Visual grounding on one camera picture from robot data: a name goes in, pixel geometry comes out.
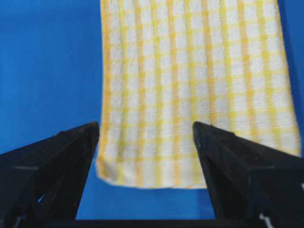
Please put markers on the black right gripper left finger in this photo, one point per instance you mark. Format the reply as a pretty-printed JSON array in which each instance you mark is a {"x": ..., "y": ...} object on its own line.
[{"x": 45, "y": 180}]

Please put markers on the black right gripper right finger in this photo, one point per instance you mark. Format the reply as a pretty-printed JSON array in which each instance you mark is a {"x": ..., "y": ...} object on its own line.
[{"x": 250, "y": 185}]

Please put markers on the yellow white striped towel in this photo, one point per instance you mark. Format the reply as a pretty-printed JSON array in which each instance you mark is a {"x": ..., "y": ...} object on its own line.
[{"x": 170, "y": 63}]

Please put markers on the blue table cloth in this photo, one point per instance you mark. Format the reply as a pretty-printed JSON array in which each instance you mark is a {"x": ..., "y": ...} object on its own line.
[{"x": 51, "y": 79}]

